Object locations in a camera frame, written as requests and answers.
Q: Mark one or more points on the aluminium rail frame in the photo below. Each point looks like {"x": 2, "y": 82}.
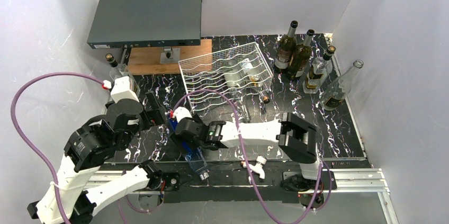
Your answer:
{"x": 232, "y": 183}

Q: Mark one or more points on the tall clear bottle black label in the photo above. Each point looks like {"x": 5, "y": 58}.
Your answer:
{"x": 338, "y": 90}

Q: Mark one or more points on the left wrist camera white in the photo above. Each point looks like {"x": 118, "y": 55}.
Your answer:
{"x": 125, "y": 88}

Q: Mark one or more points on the clear bottle copper cap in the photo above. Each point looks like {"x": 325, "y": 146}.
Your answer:
{"x": 253, "y": 72}

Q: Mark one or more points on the blue square glass bottle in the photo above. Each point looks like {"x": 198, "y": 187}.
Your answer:
{"x": 195, "y": 160}

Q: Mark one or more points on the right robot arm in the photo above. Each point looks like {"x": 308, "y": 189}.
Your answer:
{"x": 294, "y": 135}

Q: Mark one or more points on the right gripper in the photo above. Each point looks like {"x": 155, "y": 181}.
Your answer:
{"x": 177, "y": 139}

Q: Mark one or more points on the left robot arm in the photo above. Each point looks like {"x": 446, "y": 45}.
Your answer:
{"x": 98, "y": 140}

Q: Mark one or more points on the grey metal stand bracket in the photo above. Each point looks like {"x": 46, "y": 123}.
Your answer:
{"x": 170, "y": 55}

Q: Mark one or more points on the grey rack-mount device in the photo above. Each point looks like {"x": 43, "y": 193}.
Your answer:
{"x": 146, "y": 23}

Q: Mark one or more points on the wooden board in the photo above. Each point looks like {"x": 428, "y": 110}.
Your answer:
{"x": 159, "y": 60}

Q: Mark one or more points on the white faucet tap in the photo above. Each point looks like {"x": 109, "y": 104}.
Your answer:
{"x": 256, "y": 168}

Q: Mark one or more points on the dark green wine bottle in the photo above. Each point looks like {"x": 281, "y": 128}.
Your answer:
{"x": 286, "y": 48}

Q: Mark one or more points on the white wire wine rack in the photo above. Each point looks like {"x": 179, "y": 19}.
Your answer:
{"x": 203, "y": 76}

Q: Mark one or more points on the square clear bottle gold label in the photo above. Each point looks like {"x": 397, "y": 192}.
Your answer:
{"x": 320, "y": 68}

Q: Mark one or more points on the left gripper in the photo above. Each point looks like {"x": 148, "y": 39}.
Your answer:
{"x": 153, "y": 105}

